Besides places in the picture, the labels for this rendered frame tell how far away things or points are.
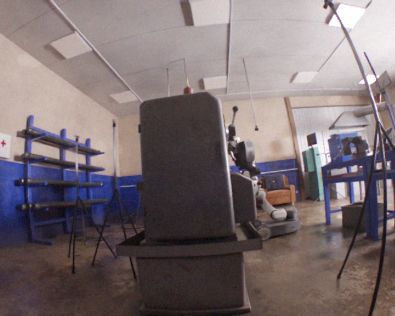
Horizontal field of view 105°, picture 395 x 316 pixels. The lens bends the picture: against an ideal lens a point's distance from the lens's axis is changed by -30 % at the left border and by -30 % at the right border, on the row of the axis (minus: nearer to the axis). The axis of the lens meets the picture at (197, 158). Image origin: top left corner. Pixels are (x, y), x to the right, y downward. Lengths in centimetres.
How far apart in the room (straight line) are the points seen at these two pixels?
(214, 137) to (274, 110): 611
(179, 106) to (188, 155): 28
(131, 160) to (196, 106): 606
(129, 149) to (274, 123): 482
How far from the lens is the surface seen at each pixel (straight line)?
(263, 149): 673
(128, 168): 714
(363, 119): 718
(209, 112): 115
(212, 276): 125
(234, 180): 119
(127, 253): 129
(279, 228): 289
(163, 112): 119
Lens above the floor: 76
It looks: 8 degrees up
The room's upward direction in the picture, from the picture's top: 5 degrees counter-clockwise
